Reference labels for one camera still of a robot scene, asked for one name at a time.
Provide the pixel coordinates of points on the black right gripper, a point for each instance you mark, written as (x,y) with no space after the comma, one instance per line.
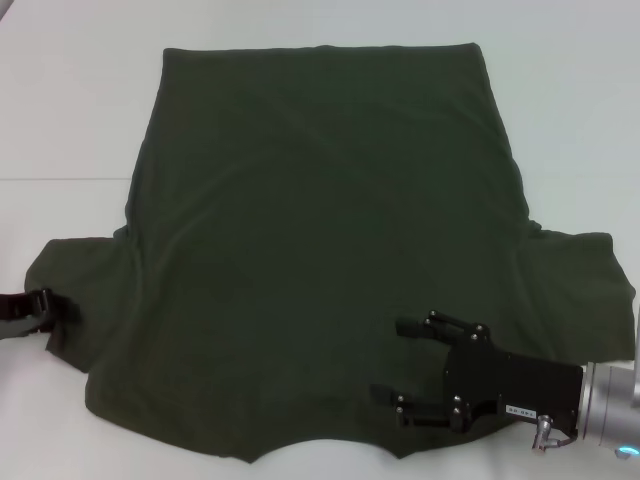
(520,390)

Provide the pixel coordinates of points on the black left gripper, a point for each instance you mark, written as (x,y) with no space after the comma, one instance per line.
(15,307)

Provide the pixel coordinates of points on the dark green t-shirt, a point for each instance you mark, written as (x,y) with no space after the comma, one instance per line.
(310,225)

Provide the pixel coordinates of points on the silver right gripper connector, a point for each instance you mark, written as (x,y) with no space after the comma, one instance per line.
(542,432)

